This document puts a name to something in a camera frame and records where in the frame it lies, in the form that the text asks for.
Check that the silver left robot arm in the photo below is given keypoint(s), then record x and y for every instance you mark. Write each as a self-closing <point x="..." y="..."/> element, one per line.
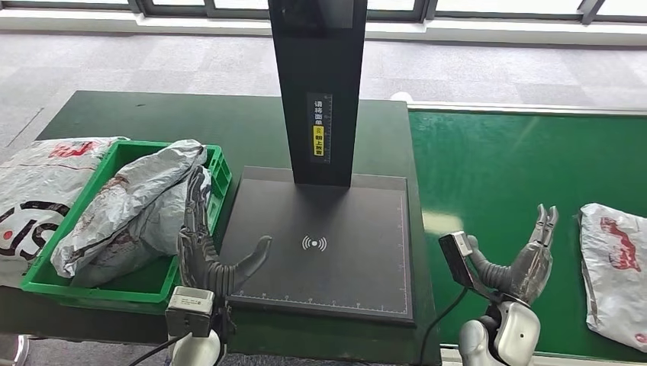
<point x="197" y="353"/>

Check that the silver conveyor frame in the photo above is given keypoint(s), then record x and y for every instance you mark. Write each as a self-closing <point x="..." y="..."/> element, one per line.
<point x="505" y="107"/>

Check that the large white printed bag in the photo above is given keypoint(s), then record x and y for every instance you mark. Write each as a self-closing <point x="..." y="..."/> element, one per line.
<point x="35" y="182"/>

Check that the white window sill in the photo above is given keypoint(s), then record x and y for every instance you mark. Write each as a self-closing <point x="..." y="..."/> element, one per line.
<point x="101" y="22"/>

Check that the grey parcel bag red print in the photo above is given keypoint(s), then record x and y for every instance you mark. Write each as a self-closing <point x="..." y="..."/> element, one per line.
<point x="131" y="192"/>
<point x="161" y="232"/>
<point x="616" y="273"/>

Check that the green conveyor belt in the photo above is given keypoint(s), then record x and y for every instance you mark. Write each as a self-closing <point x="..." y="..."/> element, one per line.
<point x="505" y="177"/>

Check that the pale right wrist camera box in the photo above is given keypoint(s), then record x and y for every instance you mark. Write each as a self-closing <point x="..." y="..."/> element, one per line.
<point x="455" y="257"/>

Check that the dark window frame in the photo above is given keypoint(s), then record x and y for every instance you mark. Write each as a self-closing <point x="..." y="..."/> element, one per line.
<point x="136" y="6"/>

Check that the metal table foot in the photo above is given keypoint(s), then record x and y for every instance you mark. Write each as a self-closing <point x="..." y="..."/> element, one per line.
<point x="12" y="351"/>

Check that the dark green table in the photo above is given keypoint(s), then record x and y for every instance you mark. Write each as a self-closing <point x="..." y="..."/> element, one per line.
<point x="177" y="116"/>

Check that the small white rounded object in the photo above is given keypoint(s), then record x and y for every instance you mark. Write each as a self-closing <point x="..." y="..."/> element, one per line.
<point x="400" y="96"/>

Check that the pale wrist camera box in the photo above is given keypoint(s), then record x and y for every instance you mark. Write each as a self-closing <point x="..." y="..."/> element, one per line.
<point x="455" y="257"/>
<point x="189" y="310"/>

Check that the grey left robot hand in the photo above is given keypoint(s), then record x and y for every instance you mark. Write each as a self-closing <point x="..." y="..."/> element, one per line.
<point x="197" y="252"/>

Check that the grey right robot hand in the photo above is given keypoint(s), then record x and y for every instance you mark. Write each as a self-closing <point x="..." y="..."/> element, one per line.
<point x="531" y="268"/>

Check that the green plastic crate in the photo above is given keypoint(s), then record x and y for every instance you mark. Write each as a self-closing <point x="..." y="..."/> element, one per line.
<point x="131" y="290"/>

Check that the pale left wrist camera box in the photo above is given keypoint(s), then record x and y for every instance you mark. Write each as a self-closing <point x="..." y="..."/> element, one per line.
<point x="189" y="310"/>

